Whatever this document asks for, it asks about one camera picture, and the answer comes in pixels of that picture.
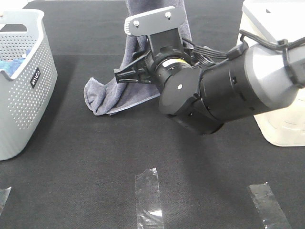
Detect grey perforated laundry basket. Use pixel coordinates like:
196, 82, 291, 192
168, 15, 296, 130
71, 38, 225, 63
0, 9, 58, 160

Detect left clear tape strip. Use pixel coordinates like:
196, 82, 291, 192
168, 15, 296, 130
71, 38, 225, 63
0, 187, 11, 215

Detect clear tape strip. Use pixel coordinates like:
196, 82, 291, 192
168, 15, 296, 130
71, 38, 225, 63
247, 182, 292, 229
135, 168, 164, 229
0, 187, 11, 215

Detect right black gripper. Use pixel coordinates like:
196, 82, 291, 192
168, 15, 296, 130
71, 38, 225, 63
113, 28, 191, 86

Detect cream lidded storage box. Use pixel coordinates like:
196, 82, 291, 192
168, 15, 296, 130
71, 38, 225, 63
240, 0, 305, 147

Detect black table cloth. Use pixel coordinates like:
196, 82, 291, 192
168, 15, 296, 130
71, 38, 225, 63
0, 0, 305, 229

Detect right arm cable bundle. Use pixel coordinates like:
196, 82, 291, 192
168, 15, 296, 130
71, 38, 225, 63
183, 29, 305, 89

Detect centre clear tape strip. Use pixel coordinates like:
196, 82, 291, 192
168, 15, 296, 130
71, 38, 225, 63
135, 168, 164, 229

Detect right clear tape strip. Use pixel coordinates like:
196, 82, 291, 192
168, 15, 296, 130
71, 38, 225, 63
247, 182, 292, 229

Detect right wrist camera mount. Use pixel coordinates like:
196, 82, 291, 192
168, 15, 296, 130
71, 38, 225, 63
124, 6, 186, 37

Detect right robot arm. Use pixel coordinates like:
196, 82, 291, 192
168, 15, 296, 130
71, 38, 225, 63
114, 28, 305, 135

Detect blue cloth in basket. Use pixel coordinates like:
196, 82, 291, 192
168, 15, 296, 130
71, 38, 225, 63
0, 49, 31, 77

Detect grey-purple microfibre towel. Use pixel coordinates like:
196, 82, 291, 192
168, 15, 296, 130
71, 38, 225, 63
84, 0, 192, 116

